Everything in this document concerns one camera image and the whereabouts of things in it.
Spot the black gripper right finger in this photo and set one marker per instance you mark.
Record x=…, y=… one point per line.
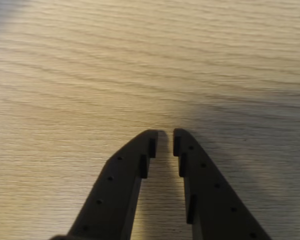
x=215, y=200

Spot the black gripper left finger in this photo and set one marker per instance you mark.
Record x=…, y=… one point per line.
x=115, y=195

